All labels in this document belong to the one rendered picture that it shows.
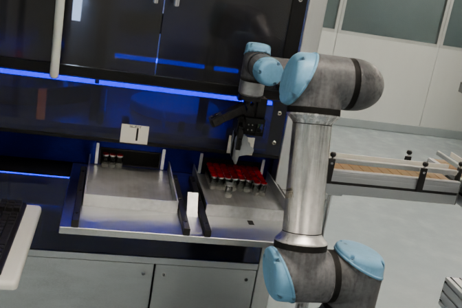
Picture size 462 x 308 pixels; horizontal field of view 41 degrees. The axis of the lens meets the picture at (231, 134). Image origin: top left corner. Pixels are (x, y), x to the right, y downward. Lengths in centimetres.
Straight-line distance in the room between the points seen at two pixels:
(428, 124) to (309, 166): 631
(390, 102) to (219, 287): 535
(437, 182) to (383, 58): 482
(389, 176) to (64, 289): 119
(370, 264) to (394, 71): 594
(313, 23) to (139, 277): 100
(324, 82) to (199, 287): 109
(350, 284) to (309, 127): 35
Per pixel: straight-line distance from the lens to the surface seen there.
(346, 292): 139
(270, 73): 168
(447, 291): 260
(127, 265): 213
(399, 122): 743
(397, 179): 234
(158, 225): 168
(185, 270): 216
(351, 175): 227
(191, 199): 177
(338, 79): 132
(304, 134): 132
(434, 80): 749
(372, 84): 136
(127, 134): 195
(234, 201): 191
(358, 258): 138
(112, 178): 196
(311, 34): 197
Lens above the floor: 158
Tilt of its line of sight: 15 degrees down
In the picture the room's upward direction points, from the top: 9 degrees clockwise
